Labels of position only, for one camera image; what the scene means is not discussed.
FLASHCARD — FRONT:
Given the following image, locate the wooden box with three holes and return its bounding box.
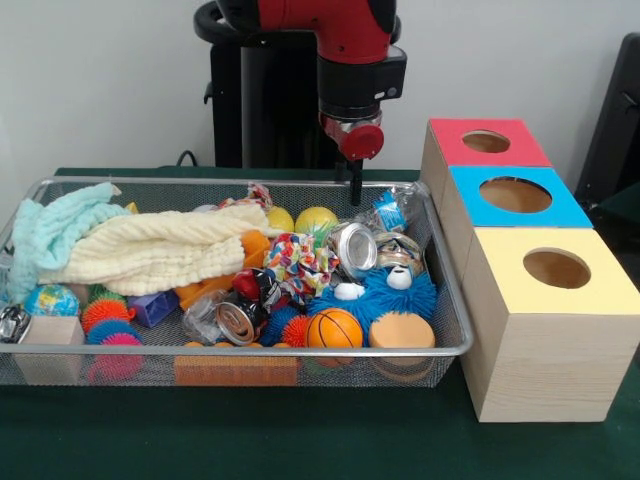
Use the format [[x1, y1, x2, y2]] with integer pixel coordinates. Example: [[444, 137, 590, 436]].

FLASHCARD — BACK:
[[418, 117, 640, 424]]

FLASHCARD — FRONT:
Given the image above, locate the tan round foam disc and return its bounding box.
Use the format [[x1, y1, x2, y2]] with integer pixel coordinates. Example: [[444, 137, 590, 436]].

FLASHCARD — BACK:
[[368, 312, 437, 348]]

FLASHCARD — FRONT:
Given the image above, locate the crushed clear water bottle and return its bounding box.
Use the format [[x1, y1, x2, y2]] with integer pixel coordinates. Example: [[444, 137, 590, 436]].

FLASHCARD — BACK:
[[357, 182, 426, 234]]

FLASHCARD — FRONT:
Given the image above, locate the dark green table cloth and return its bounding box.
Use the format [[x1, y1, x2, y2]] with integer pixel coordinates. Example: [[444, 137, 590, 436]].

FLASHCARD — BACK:
[[597, 194, 640, 236], [0, 167, 640, 480]]

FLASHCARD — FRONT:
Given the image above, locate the orange plastic building block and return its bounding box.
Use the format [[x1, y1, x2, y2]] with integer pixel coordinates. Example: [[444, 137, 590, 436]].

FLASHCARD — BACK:
[[174, 341, 300, 387]]

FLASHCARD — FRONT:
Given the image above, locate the colourful knotted rope toy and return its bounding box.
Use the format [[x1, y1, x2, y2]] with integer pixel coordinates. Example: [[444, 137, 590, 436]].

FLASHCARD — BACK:
[[217, 182, 342, 302]]

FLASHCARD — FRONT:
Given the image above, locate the blue fuzzy monster toy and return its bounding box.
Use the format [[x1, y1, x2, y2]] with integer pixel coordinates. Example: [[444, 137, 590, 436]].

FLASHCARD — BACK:
[[309, 264, 437, 334]]

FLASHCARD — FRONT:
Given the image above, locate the black and red drink can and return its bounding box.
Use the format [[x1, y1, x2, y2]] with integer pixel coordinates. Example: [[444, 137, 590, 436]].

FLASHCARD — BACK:
[[214, 267, 282, 347]]

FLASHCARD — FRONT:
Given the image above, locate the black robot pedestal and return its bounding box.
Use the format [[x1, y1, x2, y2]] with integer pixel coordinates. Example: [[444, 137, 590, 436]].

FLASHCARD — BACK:
[[193, 0, 402, 170]]

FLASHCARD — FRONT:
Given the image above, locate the shallow clear mesh bin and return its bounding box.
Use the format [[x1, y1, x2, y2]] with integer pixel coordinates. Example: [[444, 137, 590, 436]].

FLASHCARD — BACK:
[[0, 178, 475, 389]]

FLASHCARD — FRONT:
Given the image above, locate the mint green waffle cloth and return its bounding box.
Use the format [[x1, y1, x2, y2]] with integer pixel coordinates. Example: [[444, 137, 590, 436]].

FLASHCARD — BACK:
[[7, 182, 132, 306]]

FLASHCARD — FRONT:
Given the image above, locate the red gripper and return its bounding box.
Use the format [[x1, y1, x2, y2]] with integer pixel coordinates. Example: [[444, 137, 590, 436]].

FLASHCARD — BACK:
[[319, 113, 386, 207]]

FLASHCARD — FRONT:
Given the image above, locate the black chair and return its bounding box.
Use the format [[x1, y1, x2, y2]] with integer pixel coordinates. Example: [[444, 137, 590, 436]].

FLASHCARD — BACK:
[[574, 32, 640, 201]]

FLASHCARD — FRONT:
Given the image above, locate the small globe ball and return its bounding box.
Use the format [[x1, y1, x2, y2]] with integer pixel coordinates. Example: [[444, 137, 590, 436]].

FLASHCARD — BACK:
[[22, 284, 82, 320]]

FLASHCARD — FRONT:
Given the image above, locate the crushed drink can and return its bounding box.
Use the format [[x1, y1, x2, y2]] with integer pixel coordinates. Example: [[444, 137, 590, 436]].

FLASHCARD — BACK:
[[327, 221, 380, 281]]

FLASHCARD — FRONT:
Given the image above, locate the cream waffle cloth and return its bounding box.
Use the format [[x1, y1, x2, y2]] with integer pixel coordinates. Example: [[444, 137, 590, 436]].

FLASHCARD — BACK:
[[38, 204, 285, 297]]

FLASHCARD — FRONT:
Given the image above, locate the orange toy basketball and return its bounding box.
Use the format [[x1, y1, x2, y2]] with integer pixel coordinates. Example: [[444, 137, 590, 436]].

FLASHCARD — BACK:
[[305, 307, 365, 349]]

